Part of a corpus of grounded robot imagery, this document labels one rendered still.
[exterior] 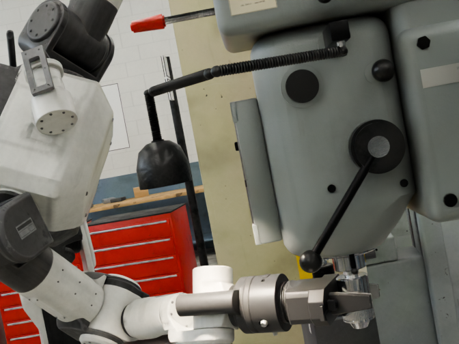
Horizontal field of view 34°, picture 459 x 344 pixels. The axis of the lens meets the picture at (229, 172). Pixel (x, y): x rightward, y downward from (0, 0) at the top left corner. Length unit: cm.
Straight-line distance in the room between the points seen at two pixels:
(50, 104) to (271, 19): 40
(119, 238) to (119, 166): 458
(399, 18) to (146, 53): 929
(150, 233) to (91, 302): 434
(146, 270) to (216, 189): 296
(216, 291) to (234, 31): 40
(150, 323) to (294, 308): 29
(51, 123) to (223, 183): 167
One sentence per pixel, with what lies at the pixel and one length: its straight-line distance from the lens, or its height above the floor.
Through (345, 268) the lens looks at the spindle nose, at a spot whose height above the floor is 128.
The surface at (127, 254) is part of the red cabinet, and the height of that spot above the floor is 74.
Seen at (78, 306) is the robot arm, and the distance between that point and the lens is 132.
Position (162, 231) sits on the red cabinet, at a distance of 563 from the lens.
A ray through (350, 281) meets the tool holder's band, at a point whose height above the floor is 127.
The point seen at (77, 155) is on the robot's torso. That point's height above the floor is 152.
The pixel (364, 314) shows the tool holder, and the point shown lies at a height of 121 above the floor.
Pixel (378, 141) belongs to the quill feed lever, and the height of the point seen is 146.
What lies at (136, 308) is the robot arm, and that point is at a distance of 131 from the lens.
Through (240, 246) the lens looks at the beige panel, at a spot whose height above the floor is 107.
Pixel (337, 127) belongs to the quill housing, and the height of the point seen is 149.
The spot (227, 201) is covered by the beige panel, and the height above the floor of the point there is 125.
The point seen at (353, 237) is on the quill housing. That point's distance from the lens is 103.
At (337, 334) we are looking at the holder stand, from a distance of 144.
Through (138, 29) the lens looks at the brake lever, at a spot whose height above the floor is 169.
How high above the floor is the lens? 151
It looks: 3 degrees down
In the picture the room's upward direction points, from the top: 10 degrees counter-clockwise
